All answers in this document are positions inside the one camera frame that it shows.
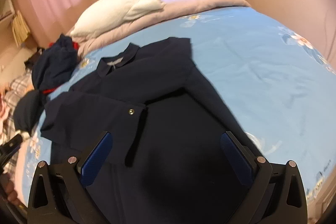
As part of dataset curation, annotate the dark navy collared shirt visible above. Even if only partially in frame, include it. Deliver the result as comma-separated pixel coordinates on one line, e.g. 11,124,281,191
41,38,252,223

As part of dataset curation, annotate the person's left hand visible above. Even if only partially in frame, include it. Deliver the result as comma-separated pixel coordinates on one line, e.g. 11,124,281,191
1,173,21,206

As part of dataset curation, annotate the plaid grey cloth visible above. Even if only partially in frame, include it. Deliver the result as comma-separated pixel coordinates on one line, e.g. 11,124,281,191
0,73,35,175

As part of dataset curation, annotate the beige pillow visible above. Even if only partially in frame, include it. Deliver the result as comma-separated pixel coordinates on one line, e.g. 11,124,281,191
1,48,37,85

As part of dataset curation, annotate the black small garment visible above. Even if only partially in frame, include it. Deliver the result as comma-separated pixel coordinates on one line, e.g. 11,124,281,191
24,47,45,70

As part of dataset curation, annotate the navy garment with red trim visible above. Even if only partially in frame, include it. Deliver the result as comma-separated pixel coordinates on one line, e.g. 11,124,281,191
13,34,79,133

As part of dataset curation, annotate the straw tassel hanging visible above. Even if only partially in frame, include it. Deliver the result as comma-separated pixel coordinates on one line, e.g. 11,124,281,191
11,10,31,47

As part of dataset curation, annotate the white fluffy folded blanket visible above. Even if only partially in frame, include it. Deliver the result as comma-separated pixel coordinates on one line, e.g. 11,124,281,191
70,0,165,39

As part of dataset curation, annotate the lilac folded quilt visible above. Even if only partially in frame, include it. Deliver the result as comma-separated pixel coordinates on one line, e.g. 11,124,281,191
74,0,251,59

